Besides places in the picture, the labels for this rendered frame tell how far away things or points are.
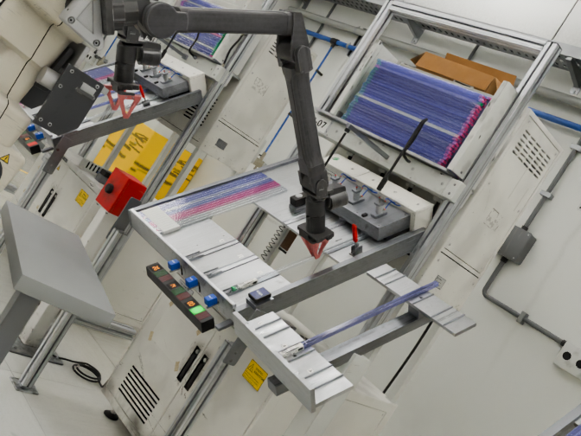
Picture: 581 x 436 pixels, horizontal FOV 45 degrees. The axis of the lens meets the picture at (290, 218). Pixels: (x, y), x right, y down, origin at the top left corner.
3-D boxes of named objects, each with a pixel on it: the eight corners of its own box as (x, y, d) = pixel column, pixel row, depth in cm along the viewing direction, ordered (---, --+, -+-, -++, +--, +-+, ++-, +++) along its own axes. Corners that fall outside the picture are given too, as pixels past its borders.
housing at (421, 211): (411, 249, 226) (415, 211, 219) (319, 192, 260) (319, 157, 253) (430, 241, 230) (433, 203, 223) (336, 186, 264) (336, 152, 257)
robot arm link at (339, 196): (299, 172, 202) (316, 181, 195) (332, 163, 207) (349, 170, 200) (302, 210, 207) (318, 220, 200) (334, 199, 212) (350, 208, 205)
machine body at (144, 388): (179, 539, 212) (289, 368, 210) (91, 403, 262) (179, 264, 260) (307, 546, 258) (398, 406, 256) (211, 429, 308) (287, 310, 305)
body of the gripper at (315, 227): (314, 223, 213) (313, 202, 209) (335, 238, 206) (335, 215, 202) (296, 230, 210) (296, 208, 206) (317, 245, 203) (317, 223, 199)
